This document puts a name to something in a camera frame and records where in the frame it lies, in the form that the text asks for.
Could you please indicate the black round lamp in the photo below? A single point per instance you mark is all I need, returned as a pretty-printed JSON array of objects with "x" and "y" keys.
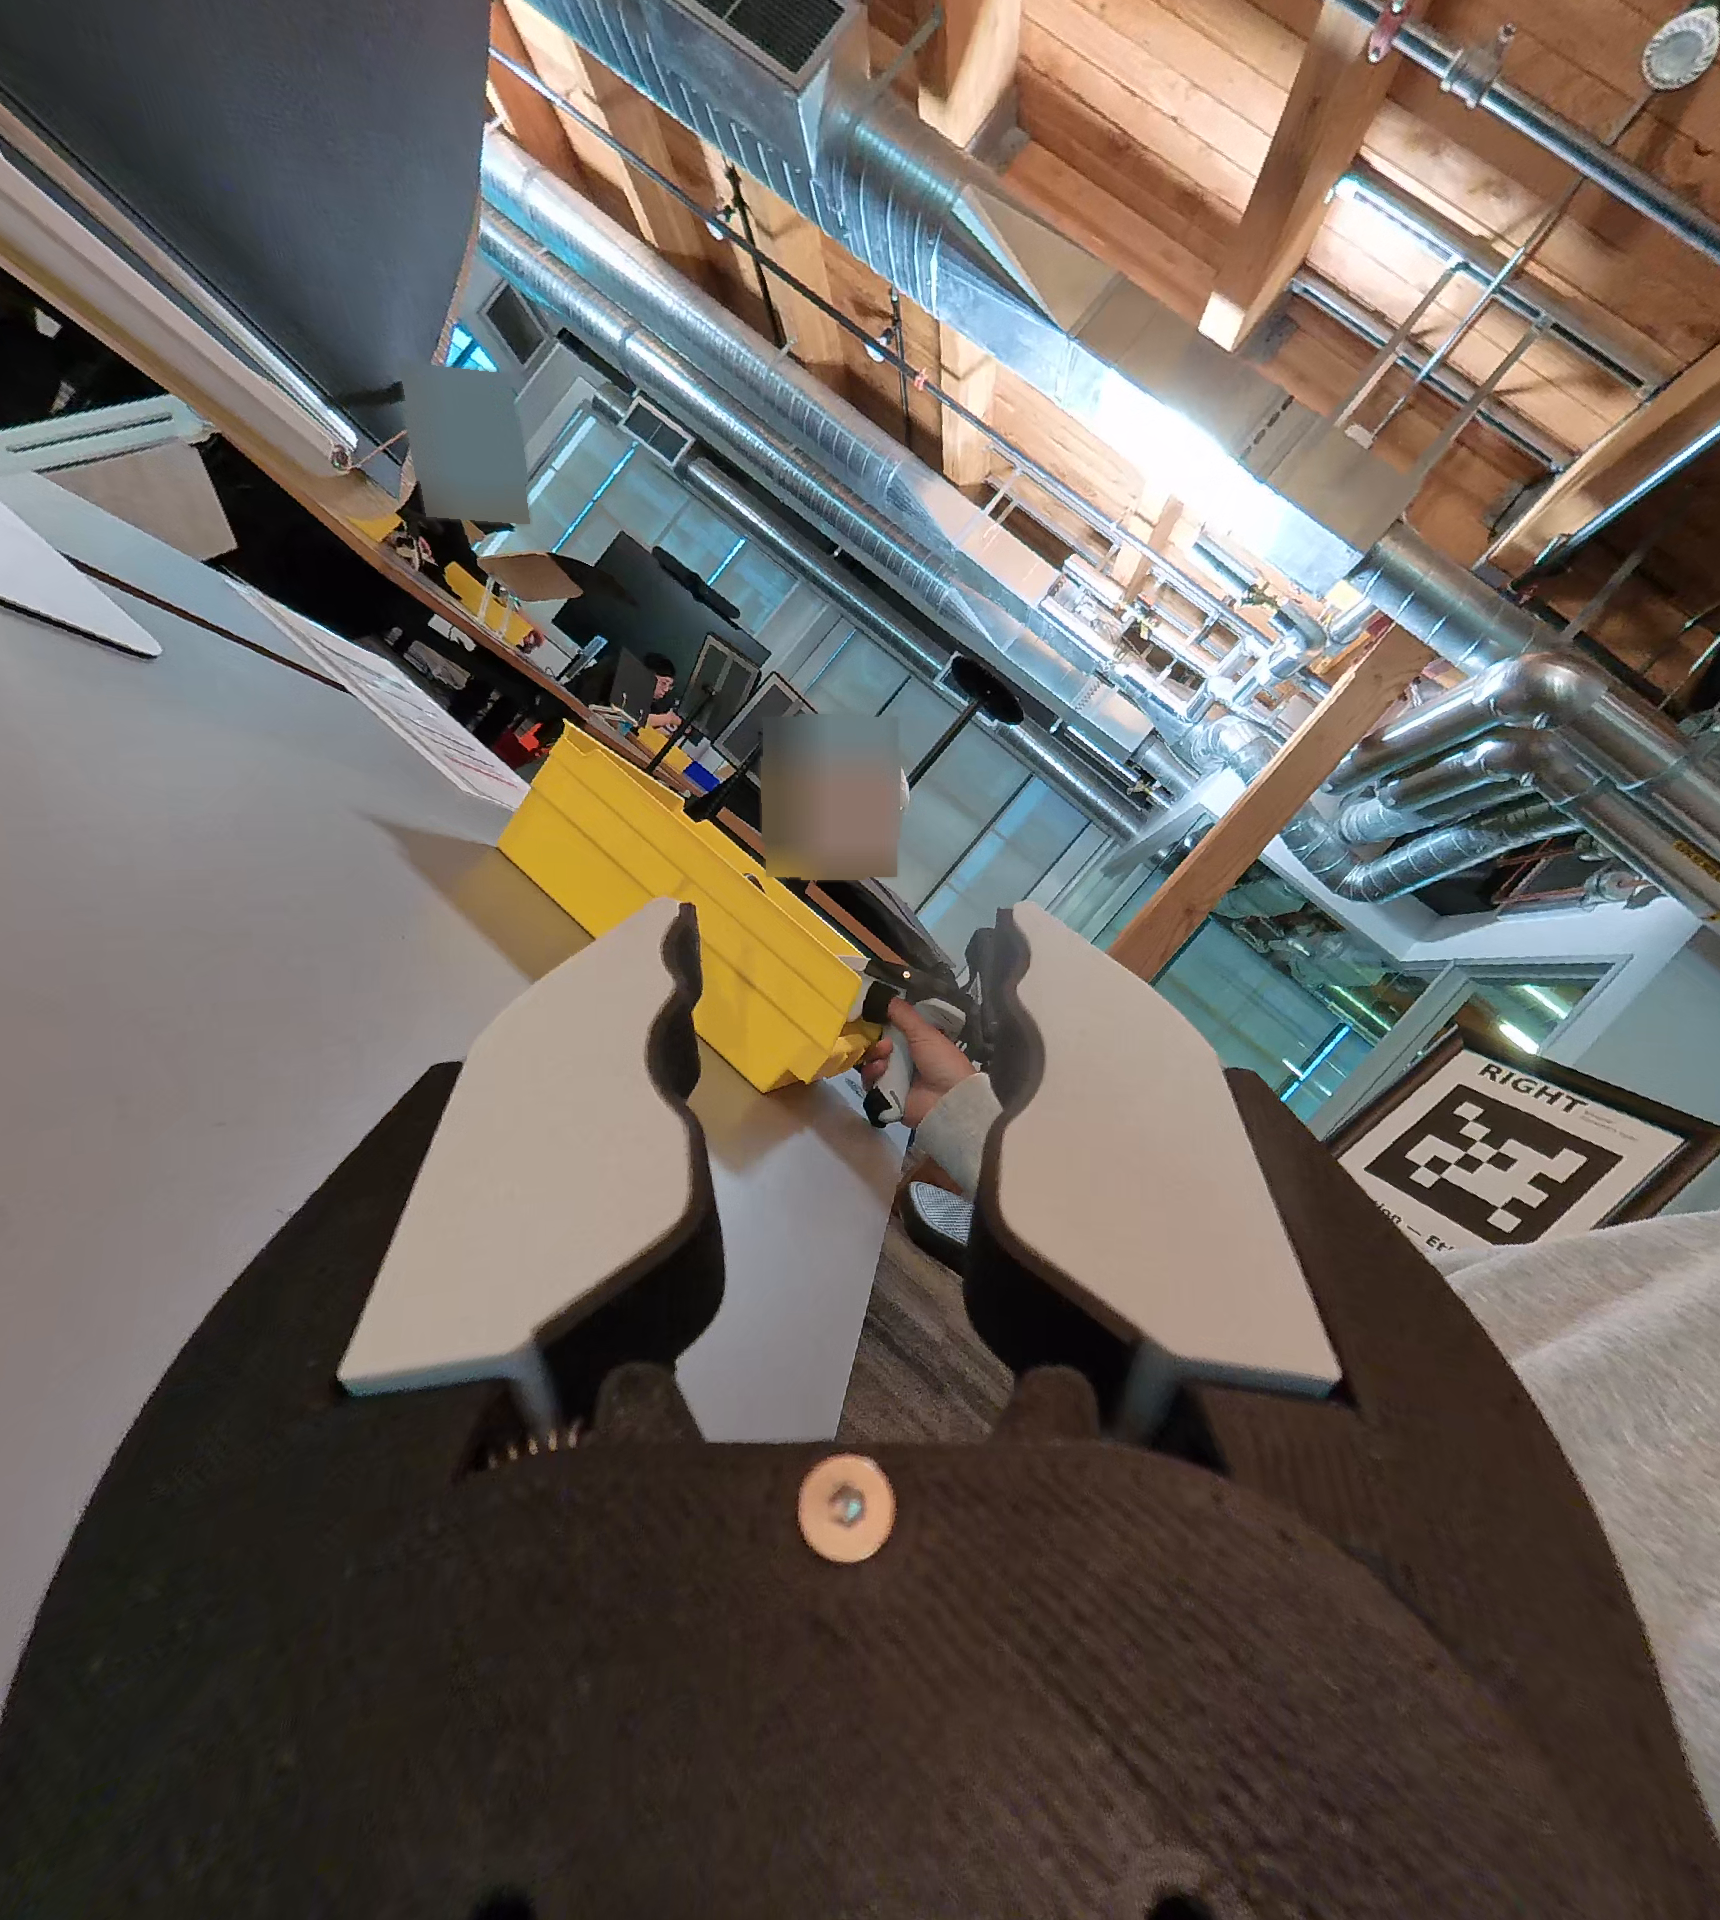
[{"x": 983, "y": 687}]

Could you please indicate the dark grey panel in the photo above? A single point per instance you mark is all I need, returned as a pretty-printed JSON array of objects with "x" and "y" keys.
[{"x": 200, "y": 181}]

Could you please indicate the blue plastic bin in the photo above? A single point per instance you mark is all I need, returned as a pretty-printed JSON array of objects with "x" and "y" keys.
[{"x": 704, "y": 774}]

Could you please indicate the framed marker sign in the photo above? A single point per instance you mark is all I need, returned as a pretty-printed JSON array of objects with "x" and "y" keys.
[{"x": 1520, "y": 1140}]

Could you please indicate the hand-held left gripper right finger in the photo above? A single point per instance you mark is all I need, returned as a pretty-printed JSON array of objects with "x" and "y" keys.
[{"x": 1159, "y": 1201}]

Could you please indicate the silver insulated pipes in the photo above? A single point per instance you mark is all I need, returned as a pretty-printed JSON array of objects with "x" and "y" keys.
[{"x": 1520, "y": 705}]

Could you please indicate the yellow plastic bin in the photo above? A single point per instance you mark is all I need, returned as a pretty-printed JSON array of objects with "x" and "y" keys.
[{"x": 620, "y": 856}]

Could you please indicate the black wall screen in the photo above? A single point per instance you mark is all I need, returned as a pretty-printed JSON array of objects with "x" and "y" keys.
[{"x": 652, "y": 587}]

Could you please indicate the grey desk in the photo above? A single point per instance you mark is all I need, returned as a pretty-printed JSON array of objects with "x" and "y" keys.
[{"x": 126, "y": 901}]

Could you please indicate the wooden beam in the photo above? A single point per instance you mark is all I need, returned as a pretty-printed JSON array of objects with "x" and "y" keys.
[{"x": 1251, "y": 810}]

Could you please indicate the white printed sheet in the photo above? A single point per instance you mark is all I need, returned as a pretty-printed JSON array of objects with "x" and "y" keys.
[{"x": 412, "y": 718}]

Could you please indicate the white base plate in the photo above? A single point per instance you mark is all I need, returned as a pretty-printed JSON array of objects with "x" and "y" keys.
[{"x": 4, "y": 578}]

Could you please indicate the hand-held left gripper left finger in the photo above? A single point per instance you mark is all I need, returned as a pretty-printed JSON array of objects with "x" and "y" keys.
[{"x": 543, "y": 1170}]

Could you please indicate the person's grey hoodie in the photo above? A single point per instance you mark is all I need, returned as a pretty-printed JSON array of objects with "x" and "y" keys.
[{"x": 1702, "y": 1424}]

